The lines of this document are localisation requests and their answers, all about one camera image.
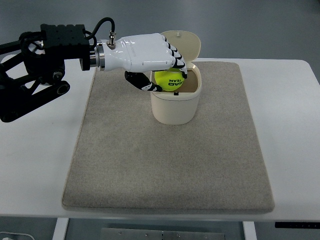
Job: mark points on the white table left leg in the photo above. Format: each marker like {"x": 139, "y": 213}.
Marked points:
{"x": 60, "y": 229}

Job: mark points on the cream lidded bin box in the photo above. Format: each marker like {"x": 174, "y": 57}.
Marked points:
{"x": 179, "y": 107}

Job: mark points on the grey metal floor plate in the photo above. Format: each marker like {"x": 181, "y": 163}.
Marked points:
{"x": 145, "y": 234}

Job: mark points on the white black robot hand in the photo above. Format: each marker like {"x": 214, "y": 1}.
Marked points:
{"x": 138, "y": 54}

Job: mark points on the white table right leg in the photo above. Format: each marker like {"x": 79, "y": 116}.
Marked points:
{"x": 249, "y": 230}

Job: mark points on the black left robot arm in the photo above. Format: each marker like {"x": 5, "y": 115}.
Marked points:
{"x": 35, "y": 75}

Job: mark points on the white table leg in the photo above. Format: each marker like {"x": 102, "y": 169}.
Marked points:
{"x": 60, "y": 229}
{"x": 249, "y": 230}

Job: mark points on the yellow tennis ball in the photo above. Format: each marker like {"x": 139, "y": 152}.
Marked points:
{"x": 169, "y": 80}

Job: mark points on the beige fabric mat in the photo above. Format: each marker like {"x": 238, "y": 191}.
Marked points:
{"x": 125, "y": 159}

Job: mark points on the black table control panel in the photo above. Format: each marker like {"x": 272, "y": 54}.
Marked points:
{"x": 297, "y": 225}

